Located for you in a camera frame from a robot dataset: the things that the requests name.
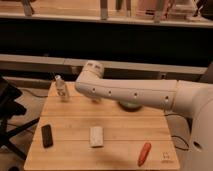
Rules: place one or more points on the black smartphone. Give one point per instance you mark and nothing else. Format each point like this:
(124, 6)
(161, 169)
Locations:
(47, 138)

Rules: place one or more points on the white sponge block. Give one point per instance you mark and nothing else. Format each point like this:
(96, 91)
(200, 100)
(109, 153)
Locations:
(96, 137)

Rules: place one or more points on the long grey bench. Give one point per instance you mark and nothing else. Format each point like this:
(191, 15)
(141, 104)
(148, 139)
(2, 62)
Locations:
(113, 69)

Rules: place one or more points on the clear plastic water bottle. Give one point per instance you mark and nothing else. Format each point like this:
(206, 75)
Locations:
(61, 88)

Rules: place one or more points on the translucent plastic cup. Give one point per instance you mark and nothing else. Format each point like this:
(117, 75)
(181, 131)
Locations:
(96, 100)

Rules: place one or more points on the black chair base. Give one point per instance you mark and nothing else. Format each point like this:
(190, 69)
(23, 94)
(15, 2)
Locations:
(9, 108)

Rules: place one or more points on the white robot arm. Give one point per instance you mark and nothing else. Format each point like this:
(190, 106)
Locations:
(191, 99)

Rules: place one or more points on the orange carrot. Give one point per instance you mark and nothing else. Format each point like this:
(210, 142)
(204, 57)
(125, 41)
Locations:
(144, 153)

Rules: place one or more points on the green bowl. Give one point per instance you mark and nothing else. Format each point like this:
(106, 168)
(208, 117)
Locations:
(130, 106)

